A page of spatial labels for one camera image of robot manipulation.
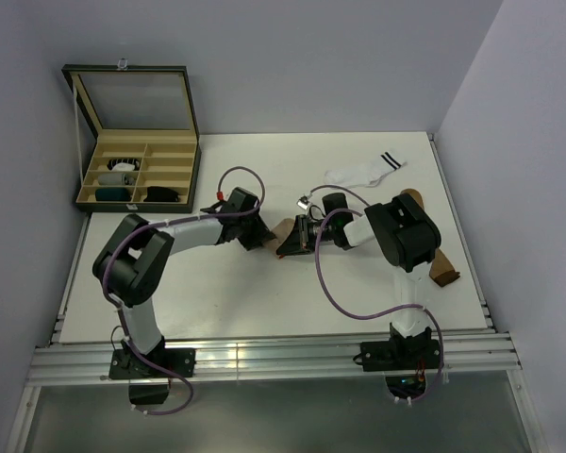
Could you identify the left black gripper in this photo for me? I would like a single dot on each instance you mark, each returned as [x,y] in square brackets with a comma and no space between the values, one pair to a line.
[259,233]

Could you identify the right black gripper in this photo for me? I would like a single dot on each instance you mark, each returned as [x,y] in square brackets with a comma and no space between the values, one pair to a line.
[300,241]

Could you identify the beige reindeer sock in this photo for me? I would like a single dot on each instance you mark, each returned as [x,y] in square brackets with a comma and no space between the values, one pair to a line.
[281,233]

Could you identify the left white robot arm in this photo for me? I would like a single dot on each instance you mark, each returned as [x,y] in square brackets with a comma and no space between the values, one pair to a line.
[131,264]

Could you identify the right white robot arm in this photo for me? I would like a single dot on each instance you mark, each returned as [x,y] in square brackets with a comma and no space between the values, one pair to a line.
[408,240]

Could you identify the white striped sock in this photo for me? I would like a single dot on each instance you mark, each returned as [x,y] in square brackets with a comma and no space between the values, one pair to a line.
[368,173]

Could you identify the black compartment storage box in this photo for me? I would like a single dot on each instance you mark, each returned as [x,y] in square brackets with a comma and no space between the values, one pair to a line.
[142,112]

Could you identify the grey rolled sock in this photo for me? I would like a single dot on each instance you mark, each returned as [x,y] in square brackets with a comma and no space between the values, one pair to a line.
[116,179]

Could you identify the brown sock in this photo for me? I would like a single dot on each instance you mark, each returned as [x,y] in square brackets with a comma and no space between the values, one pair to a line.
[442,271]

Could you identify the black white rolled sock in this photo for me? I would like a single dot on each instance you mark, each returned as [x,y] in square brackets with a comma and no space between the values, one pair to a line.
[124,165]

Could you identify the dark green rolled sock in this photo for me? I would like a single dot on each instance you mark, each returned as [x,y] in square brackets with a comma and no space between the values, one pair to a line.
[112,194]

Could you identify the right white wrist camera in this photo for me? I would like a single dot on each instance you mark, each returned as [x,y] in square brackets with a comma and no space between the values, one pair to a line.
[312,210]

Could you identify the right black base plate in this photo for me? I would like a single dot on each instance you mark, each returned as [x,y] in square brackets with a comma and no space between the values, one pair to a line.
[403,361]

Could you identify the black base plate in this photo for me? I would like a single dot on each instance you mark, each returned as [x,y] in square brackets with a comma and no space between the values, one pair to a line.
[150,377]
[403,361]

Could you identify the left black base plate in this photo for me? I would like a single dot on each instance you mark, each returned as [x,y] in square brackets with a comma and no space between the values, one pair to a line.
[150,377]

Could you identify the aluminium mounting rail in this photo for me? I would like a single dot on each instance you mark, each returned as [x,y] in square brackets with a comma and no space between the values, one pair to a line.
[279,358]

